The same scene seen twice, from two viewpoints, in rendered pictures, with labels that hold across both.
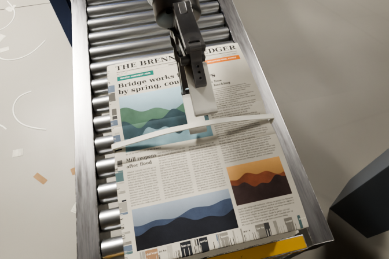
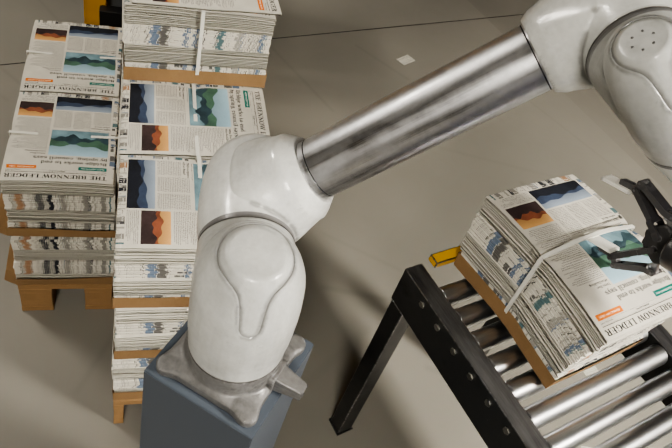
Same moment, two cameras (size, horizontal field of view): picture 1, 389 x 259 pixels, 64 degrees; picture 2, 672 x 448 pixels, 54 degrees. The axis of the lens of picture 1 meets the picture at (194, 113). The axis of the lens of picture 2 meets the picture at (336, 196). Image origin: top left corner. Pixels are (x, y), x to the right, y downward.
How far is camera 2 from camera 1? 1.43 m
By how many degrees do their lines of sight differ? 74
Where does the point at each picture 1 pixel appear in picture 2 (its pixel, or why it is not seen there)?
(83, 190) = not seen: hidden behind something
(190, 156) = (581, 224)
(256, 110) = (555, 262)
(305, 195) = (437, 300)
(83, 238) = not seen: hidden behind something
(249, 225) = (522, 193)
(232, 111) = (572, 259)
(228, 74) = (595, 294)
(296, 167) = (452, 326)
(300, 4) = not seen: outside the picture
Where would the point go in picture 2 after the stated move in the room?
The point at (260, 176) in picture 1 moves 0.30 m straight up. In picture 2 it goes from (529, 217) to (600, 110)
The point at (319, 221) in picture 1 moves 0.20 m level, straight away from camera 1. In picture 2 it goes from (421, 281) to (365, 325)
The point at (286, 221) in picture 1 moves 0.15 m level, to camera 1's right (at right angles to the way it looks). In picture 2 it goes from (501, 196) to (441, 199)
